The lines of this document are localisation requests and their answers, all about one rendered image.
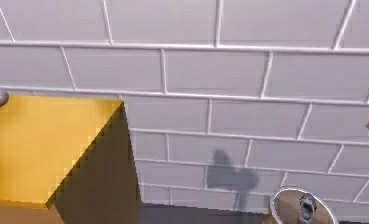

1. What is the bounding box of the round silver-rimmed bin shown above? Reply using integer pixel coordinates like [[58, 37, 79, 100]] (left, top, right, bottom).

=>
[[269, 186, 340, 224]]

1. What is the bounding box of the yellow cabinet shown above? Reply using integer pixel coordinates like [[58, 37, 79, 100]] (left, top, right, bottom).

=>
[[0, 94, 142, 224]]

